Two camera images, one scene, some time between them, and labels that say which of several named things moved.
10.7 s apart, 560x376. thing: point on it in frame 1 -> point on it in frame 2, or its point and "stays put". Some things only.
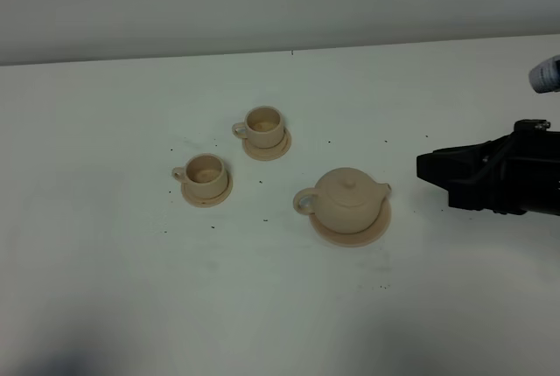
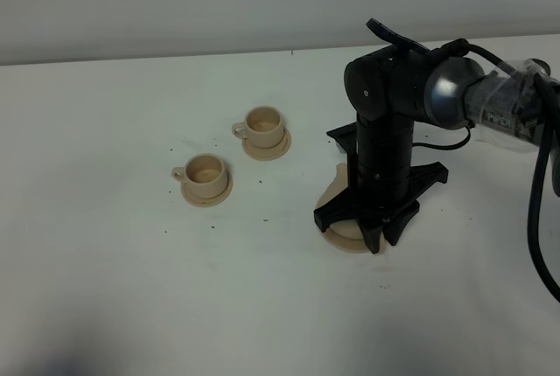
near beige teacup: x=204 y=176 stays put
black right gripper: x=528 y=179 -> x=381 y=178
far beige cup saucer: x=269 y=154 stays put
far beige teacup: x=263 y=127 stays put
